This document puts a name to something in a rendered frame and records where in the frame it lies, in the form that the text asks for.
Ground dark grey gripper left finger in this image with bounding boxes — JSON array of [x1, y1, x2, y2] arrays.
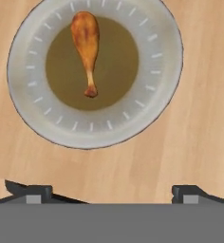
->
[[4, 178, 89, 205]]

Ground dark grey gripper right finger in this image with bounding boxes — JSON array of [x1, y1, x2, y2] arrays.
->
[[171, 184, 224, 205]]

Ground brown chicken drumstick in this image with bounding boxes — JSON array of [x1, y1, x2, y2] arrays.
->
[[69, 10, 101, 99]]

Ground grey plate with olive centre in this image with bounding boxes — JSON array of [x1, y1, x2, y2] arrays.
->
[[6, 0, 184, 151]]

